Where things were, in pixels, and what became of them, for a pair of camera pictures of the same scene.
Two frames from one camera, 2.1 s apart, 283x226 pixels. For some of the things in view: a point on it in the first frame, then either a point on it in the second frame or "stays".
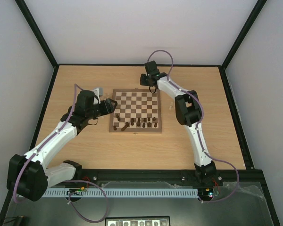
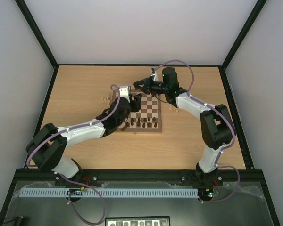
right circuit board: [205, 192] stays
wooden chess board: [137, 110] stays
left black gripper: [108, 107] to [137, 103]
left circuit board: [81, 190] stays
